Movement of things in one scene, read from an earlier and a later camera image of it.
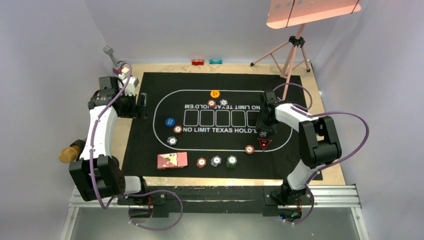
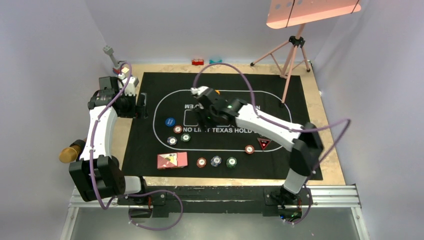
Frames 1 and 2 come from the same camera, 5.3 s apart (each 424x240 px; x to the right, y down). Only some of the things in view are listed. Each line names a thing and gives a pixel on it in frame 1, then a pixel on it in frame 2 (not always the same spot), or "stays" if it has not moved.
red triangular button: [264, 142] stays
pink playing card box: [171, 160] stays
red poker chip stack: [201, 162] stays
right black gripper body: [268, 124] → [208, 117]
